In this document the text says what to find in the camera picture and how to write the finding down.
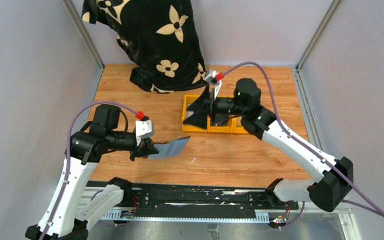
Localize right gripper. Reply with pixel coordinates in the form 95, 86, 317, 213
183, 82, 248, 129

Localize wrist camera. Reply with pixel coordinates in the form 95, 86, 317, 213
204, 69, 224, 100
135, 120, 155, 146

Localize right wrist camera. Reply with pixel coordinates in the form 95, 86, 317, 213
204, 69, 224, 100

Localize right yellow bin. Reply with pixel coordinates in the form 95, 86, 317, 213
231, 116, 249, 135

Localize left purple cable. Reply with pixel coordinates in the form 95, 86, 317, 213
37, 101, 146, 240

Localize black floral blanket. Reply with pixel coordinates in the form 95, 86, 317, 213
81, 0, 207, 94

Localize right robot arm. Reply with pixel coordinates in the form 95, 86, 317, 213
182, 78, 354, 212

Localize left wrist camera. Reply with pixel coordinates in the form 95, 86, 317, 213
135, 120, 155, 146

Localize purple cable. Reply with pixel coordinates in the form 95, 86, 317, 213
37, 101, 146, 240
215, 61, 384, 222

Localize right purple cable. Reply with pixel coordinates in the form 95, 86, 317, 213
215, 61, 384, 222

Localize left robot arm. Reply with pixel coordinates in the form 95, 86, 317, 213
25, 101, 159, 240

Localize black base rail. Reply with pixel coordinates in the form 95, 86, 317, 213
103, 183, 299, 224

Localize brown leather card holder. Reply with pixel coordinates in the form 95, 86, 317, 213
147, 136, 191, 160

